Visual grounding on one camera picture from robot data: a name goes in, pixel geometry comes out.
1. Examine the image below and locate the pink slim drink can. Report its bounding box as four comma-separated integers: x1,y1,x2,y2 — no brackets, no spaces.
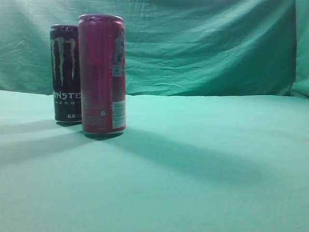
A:
78,14,126,136

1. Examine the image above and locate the green table cloth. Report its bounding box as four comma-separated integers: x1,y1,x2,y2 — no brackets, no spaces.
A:
0,91,309,232

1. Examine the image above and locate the green backdrop cloth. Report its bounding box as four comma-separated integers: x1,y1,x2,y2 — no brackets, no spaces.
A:
0,0,297,96

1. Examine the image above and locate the black Monster energy can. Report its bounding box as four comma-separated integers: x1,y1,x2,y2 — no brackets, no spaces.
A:
50,24,82,124

